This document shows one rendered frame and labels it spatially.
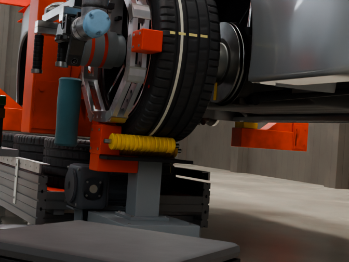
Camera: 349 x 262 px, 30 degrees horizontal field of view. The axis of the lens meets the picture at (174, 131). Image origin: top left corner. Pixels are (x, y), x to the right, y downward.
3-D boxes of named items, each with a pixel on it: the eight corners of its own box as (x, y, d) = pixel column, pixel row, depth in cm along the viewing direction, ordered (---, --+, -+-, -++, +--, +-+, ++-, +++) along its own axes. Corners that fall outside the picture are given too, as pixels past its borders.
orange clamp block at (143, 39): (151, 54, 222) (162, 52, 214) (130, 51, 218) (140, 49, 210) (152, 34, 222) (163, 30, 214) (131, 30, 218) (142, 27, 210)
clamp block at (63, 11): (88, 24, 220) (90, 8, 220) (62, 20, 216) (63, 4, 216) (83, 26, 224) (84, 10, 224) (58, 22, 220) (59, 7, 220)
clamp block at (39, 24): (60, 35, 250) (61, 22, 250) (37, 32, 246) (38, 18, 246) (56, 37, 255) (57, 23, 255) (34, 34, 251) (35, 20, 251)
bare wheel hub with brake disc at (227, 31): (233, 114, 250) (253, 32, 241) (215, 112, 246) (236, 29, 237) (198, 90, 277) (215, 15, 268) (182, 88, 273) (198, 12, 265)
